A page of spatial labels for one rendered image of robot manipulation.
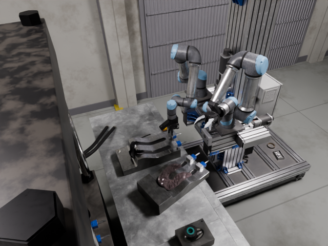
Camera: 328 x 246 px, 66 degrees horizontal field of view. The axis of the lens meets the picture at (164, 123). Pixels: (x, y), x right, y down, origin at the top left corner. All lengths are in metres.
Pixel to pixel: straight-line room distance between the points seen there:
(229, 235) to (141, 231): 0.57
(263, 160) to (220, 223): 1.42
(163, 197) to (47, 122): 1.23
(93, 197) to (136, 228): 0.43
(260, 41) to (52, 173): 1.80
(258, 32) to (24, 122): 1.70
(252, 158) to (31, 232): 2.80
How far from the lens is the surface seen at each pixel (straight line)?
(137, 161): 2.01
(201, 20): 4.10
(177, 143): 2.13
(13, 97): 0.85
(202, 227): 1.73
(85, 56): 3.80
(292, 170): 3.10
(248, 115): 1.94
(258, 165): 3.03
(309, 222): 3.04
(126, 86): 3.95
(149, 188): 1.84
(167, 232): 1.79
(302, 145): 3.78
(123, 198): 1.95
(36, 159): 0.60
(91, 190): 2.07
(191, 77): 2.02
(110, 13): 3.52
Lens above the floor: 2.39
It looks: 40 degrees down
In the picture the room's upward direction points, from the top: 3 degrees counter-clockwise
